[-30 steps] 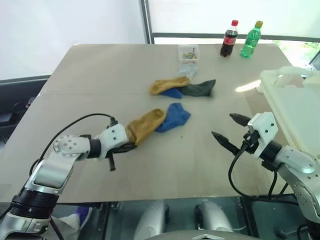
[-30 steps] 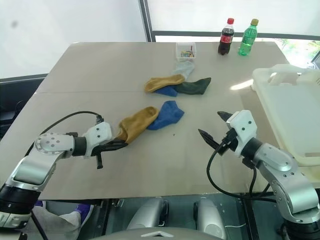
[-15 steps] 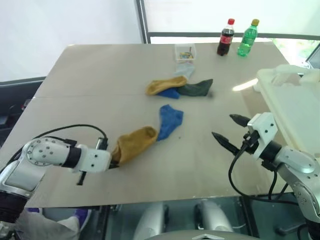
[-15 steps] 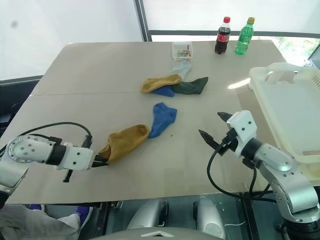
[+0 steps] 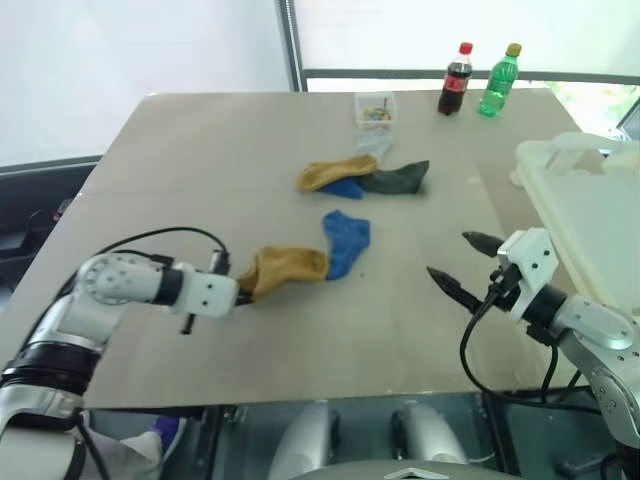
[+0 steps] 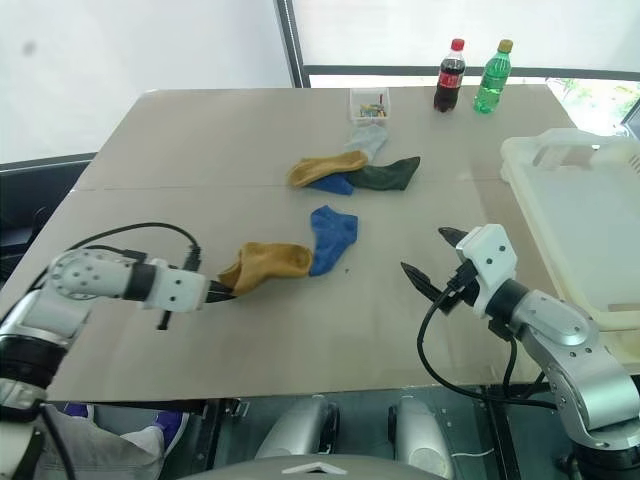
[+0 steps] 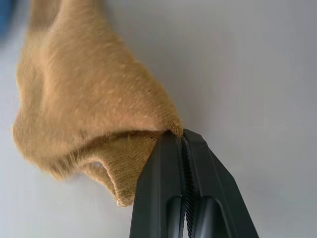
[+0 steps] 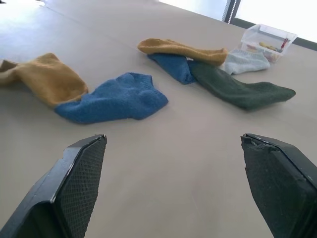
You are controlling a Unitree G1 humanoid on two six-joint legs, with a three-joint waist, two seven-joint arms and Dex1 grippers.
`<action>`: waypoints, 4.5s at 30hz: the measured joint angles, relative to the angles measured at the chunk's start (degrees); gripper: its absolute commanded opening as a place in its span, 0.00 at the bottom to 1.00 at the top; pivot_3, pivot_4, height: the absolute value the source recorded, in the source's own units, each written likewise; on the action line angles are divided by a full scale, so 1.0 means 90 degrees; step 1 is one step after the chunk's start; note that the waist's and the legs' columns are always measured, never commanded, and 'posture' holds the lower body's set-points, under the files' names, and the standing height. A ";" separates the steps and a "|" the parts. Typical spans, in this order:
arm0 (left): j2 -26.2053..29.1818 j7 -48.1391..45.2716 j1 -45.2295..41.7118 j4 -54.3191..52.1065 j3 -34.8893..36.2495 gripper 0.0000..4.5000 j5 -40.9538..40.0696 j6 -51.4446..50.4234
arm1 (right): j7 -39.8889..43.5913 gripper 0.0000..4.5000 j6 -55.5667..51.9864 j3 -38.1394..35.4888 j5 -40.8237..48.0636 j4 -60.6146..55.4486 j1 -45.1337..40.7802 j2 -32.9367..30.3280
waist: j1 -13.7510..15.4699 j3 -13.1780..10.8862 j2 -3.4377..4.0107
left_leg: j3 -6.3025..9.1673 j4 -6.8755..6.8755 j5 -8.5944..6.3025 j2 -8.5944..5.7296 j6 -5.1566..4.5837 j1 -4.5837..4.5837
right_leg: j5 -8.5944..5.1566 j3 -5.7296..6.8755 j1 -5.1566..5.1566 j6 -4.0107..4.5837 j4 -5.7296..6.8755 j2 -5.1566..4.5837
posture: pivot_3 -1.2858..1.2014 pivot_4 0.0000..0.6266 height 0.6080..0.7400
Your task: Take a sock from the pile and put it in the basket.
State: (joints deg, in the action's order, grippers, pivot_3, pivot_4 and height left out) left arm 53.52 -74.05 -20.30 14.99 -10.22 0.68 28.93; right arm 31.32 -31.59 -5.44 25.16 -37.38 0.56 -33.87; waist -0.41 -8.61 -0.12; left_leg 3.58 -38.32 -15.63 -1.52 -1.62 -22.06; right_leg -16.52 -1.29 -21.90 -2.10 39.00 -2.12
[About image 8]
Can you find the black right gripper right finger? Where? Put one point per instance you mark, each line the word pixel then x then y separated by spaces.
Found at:
pixel 280 188

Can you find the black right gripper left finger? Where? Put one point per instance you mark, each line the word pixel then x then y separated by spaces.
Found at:
pixel 74 183

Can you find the mustard yellow sock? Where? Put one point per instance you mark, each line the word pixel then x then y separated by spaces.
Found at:
pixel 173 49
pixel 49 77

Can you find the blue sock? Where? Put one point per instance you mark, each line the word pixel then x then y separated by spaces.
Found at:
pixel 116 99
pixel 173 65

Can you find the dark green sock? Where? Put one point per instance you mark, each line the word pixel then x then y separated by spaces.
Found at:
pixel 235 89

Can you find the light grey sock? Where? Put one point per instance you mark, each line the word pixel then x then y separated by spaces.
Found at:
pixel 245 62

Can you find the small colourful clips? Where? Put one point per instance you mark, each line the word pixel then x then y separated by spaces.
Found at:
pixel 266 45

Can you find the red pen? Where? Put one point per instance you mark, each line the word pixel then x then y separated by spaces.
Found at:
pixel 284 44

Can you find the clear plastic box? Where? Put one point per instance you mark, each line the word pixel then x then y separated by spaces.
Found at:
pixel 252 34

